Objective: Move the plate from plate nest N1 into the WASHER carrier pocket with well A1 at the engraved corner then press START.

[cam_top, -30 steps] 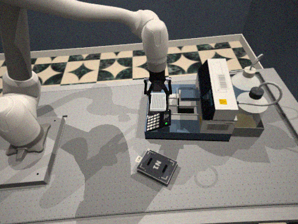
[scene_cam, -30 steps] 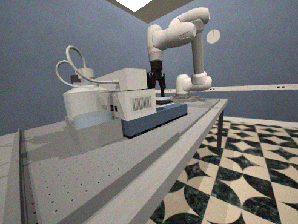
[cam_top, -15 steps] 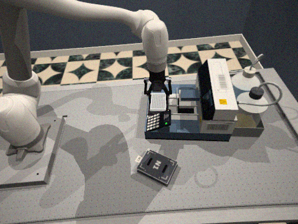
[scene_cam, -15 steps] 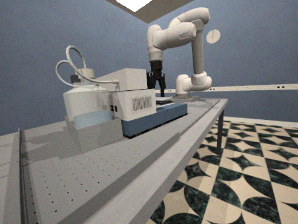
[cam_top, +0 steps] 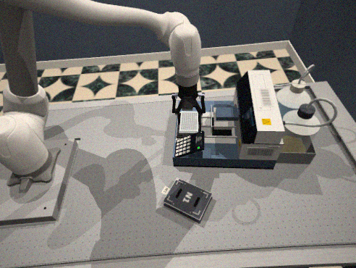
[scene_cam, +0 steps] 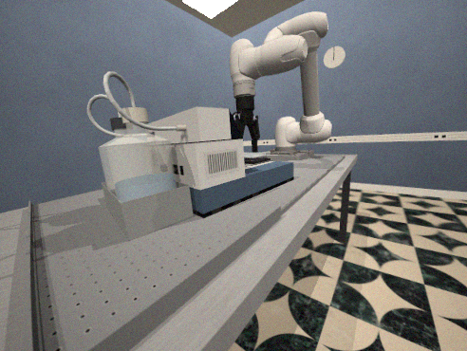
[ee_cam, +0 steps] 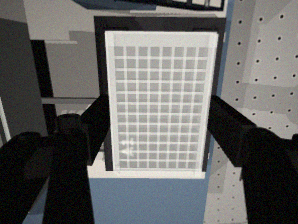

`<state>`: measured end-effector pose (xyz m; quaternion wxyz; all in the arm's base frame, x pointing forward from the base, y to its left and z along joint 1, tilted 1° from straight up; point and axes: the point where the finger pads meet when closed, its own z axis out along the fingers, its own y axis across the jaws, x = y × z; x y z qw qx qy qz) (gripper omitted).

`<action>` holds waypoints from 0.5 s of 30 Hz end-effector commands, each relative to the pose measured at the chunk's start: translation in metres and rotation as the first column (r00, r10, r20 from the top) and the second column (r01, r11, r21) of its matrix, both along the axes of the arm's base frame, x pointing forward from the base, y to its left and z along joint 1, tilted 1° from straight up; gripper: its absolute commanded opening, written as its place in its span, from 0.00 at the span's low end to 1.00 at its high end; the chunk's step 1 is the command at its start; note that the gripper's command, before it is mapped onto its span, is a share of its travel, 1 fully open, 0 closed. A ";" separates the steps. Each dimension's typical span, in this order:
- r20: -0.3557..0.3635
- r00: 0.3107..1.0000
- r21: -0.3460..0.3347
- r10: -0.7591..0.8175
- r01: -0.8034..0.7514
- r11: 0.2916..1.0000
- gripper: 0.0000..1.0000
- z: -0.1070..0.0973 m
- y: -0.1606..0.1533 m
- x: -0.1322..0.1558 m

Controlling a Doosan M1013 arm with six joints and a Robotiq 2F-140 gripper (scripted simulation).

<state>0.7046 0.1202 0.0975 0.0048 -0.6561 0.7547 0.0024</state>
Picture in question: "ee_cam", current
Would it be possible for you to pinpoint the grey perforated base plate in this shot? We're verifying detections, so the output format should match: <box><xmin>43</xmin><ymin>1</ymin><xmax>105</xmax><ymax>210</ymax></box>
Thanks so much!
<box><xmin>203</xmin><ymin>0</ymin><xmax>298</xmax><ymax>224</ymax></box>

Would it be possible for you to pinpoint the plate washer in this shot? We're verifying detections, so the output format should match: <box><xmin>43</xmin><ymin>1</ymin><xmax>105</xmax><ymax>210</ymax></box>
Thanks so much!
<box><xmin>0</xmin><ymin>0</ymin><xmax>235</xmax><ymax>224</ymax></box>

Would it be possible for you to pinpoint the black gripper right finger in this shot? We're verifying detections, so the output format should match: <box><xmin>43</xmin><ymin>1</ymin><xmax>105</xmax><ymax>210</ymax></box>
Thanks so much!
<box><xmin>207</xmin><ymin>95</ymin><xmax>298</xmax><ymax>224</ymax></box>

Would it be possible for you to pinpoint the white multi-well plate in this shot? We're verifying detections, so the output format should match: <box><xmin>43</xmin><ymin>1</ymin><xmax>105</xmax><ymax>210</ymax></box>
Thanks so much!
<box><xmin>105</xmin><ymin>31</ymin><xmax>219</xmax><ymax>177</ymax></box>

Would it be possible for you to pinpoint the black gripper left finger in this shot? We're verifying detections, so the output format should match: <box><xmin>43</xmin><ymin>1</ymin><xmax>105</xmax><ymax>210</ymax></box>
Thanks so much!
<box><xmin>0</xmin><ymin>94</ymin><xmax>110</xmax><ymax>224</ymax></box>

